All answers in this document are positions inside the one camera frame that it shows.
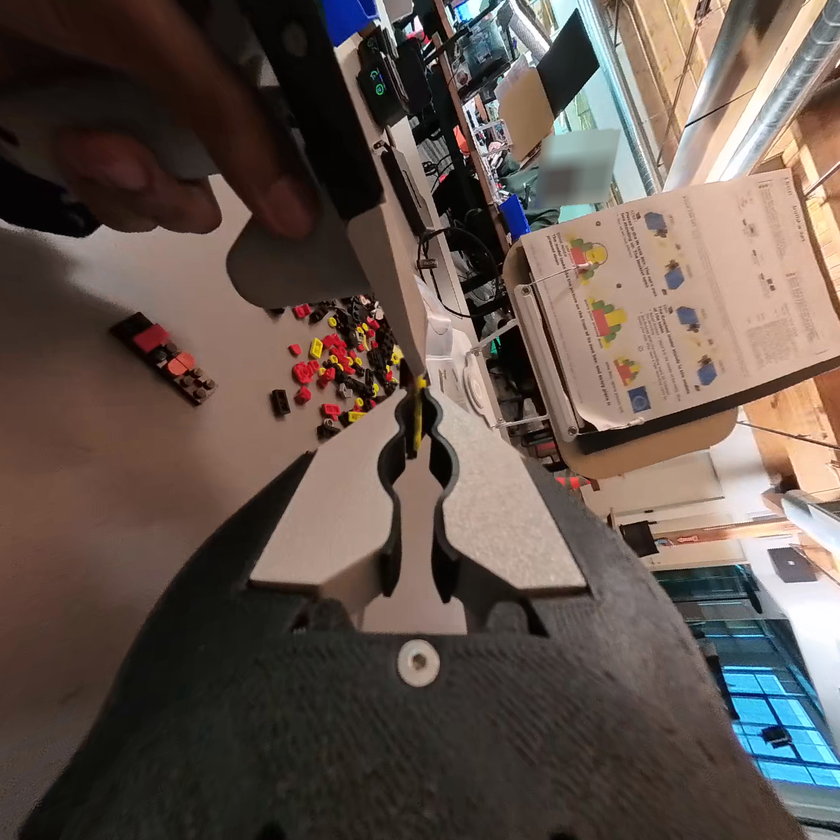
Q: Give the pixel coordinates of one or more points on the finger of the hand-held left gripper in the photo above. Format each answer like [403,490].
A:
[390,282]

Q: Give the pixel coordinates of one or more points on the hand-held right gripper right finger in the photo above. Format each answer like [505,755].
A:
[505,525]

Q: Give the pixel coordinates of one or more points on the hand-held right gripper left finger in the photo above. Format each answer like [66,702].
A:
[328,518]

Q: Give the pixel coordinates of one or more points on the pile of lego bricks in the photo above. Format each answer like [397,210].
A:
[303,372]

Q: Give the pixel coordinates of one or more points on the yellow and black lego assembly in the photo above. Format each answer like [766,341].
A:
[417,420]

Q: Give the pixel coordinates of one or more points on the black lego plate with red tiles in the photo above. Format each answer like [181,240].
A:
[152,336]

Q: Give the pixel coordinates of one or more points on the dark brown two-stud lego plate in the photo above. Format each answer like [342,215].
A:
[280,401]

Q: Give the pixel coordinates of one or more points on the person's left hand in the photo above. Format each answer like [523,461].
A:
[197,79]

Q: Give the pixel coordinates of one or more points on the black device with green display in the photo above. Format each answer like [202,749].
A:
[380,79]

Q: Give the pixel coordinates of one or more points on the black flat electronic box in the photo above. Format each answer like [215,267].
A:
[403,190]

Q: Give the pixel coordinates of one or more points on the blue plastic bin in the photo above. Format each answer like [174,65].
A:
[515,220]
[348,16]

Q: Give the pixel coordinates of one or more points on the white document stand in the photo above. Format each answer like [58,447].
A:
[656,459]

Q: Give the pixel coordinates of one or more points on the beige cardboard sheet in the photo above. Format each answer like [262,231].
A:
[525,111]

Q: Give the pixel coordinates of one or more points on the black monitor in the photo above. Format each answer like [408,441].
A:
[568,65]

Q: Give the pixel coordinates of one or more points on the printed instruction sheet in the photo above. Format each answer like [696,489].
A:
[722,295]

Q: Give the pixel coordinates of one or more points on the large glass window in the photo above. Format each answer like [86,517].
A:
[774,715]

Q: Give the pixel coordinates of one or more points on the silver ventilation duct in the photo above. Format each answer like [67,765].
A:
[800,65]
[722,79]

